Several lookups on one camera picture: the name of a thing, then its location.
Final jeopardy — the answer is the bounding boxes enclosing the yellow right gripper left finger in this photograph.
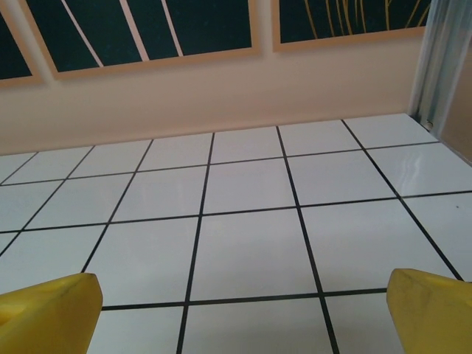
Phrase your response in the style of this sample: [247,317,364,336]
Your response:
[0,272,104,354]

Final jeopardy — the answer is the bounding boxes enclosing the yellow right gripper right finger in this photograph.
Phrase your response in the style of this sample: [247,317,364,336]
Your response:
[385,267,472,354]

